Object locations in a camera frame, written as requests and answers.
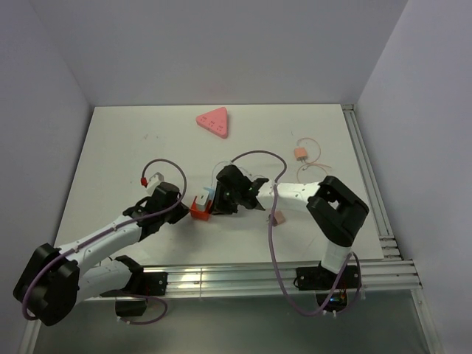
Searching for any light blue charger plug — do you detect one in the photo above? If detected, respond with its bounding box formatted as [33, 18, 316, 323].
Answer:
[204, 187, 215, 201]

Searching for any white charger plug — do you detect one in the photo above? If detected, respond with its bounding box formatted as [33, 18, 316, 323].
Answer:
[195, 189, 209, 212]

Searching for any red cube socket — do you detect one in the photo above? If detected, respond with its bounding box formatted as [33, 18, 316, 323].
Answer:
[190, 197, 212, 221]

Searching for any brown pink charger plug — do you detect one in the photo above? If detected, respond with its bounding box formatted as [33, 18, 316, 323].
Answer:
[267, 210, 286, 226]

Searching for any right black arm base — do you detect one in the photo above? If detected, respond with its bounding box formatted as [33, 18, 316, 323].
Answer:
[294, 265, 361, 312]

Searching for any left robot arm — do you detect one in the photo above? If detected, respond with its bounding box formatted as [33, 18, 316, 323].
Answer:
[13, 182, 189, 326]

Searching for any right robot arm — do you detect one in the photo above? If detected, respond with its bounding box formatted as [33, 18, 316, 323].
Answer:
[212, 164, 369, 288]

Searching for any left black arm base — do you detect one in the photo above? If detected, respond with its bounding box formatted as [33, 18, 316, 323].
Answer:
[114, 271, 168, 325]

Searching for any orange pink charger plug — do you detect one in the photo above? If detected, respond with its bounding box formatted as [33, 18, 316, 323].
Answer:
[294, 147, 308, 162]

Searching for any pink triangular power strip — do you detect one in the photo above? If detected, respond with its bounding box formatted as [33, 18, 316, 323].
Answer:
[195, 107, 229, 139]

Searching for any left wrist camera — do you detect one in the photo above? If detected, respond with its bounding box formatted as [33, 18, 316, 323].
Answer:
[140, 172, 164, 195]

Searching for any aluminium front rail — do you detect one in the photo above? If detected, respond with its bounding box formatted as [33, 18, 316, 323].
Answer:
[35, 257, 423, 303]

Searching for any aluminium rail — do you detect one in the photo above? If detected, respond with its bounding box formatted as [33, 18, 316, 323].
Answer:
[341, 105, 444, 353]
[35, 257, 423, 303]

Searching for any aluminium right rail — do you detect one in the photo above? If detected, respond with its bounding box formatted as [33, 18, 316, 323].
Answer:
[341, 105, 444, 353]

